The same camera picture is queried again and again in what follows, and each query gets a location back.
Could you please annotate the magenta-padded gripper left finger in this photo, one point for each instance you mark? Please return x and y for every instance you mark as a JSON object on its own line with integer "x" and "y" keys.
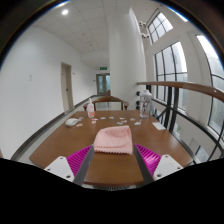
{"x": 78, "y": 160}

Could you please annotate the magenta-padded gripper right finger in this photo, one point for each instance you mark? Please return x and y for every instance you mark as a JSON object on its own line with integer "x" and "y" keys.
{"x": 150, "y": 160}

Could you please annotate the pink towel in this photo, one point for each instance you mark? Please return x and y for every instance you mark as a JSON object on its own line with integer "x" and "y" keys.
{"x": 113, "y": 140}

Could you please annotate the white paper card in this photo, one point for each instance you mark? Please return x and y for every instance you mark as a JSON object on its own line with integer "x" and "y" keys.
{"x": 159, "y": 126}

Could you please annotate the small pink sticker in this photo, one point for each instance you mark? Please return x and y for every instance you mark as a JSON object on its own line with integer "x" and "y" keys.
{"x": 124, "y": 121}
{"x": 81, "y": 118}
{"x": 95, "y": 119}
{"x": 79, "y": 125}
{"x": 93, "y": 122}

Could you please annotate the small white sticker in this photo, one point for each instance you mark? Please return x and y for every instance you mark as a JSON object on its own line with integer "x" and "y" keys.
{"x": 132, "y": 119}
{"x": 122, "y": 118}
{"x": 137, "y": 123}

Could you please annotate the white computer mouse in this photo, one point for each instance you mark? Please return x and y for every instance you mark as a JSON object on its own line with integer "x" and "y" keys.
{"x": 71, "y": 122}

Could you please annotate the small blue sticker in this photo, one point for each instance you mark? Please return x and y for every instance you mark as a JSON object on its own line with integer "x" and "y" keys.
{"x": 119, "y": 123}
{"x": 111, "y": 117}
{"x": 102, "y": 118}

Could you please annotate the white pump bottle pink label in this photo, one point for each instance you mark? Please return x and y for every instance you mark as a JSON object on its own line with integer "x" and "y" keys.
{"x": 90, "y": 111}

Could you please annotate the clear plastic water bottle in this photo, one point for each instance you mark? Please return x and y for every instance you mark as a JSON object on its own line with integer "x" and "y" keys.
{"x": 145, "y": 106}

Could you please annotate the wooden armchair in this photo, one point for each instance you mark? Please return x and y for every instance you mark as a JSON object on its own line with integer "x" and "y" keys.
{"x": 106, "y": 98}

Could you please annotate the glazed double door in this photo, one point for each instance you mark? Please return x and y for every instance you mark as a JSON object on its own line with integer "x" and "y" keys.
{"x": 102, "y": 84}

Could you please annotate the wooden handrail black metal railing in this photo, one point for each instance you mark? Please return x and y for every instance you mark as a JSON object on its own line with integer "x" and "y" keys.
{"x": 186, "y": 86}

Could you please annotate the tall dark-framed window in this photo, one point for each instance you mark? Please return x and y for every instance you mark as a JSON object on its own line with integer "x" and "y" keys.
{"x": 171, "y": 66}
{"x": 215, "y": 100}

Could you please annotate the green exit sign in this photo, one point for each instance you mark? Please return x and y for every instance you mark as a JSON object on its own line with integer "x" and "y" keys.
{"x": 103, "y": 68}

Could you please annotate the slanted upper window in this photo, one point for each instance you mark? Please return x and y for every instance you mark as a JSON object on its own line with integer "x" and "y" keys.
{"x": 161, "y": 26}

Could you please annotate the round ceiling light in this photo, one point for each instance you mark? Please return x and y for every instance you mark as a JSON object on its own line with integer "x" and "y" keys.
{"x": 65, "y": 12}

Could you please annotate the beige wall door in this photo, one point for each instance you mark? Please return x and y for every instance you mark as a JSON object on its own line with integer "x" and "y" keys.
{"x": 66, "y": 88}

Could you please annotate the white security camera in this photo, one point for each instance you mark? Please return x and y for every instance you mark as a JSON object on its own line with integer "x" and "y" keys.
{"x": 144, "y": 35}
{"x": 141, "y": 24}

